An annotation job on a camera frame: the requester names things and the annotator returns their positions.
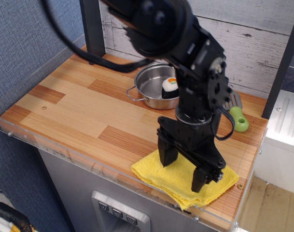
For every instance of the stainless steel pot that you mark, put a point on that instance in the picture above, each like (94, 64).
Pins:
(148, 83)

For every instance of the white toy sink unit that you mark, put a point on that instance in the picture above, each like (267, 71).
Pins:
(275, 160)

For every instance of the toy sushi roll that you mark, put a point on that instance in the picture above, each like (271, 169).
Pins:
(170, 88)

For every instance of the silver cabinet with dispenser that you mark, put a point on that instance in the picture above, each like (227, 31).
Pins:
(101, 200)

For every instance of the black right post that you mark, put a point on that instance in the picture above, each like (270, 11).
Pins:
(280, 76)

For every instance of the yellow object at corner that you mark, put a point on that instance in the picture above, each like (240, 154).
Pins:
(21, 228)

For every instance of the grey spatula green handle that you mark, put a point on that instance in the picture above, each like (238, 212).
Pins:
(234, 107)

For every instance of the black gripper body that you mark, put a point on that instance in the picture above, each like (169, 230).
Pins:
(195, 142)

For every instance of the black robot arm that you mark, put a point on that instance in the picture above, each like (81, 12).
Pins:
(168, 30)

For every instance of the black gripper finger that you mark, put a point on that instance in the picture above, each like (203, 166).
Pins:
(201, 176)
(167, 152)

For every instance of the yellow cloth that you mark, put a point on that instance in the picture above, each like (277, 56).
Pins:
(176, 180)

